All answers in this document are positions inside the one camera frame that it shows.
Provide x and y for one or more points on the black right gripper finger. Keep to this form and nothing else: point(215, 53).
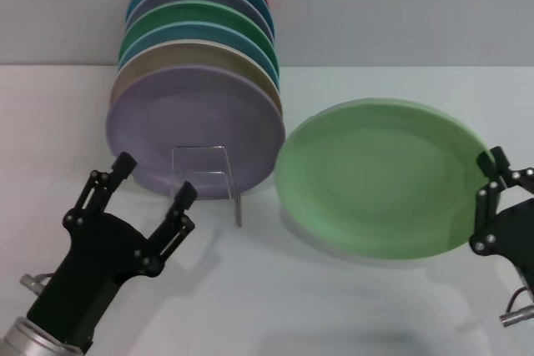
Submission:
point(517, 179)
point(486, 206)

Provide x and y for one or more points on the clear acrylic plate rack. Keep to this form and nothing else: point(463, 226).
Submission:
point(208, 164)

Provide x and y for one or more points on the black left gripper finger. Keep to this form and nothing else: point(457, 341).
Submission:
point(175, 227)
point(98, 191)

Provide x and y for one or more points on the light green plate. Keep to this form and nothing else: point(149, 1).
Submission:
point(375, 189)

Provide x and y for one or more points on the dark green plate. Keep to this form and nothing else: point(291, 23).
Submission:
point(196, 12)

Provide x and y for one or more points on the beige plate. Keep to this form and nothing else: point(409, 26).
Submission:
point(183, 56)

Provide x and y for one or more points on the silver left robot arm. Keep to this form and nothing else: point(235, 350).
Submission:
point(29, 337)

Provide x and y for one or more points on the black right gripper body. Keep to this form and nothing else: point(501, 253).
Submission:
point(515, 235)

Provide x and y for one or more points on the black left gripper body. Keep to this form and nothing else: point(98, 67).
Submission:
point(87, 272)

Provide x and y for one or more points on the lavender plate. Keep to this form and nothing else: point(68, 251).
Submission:
point(187, 114)

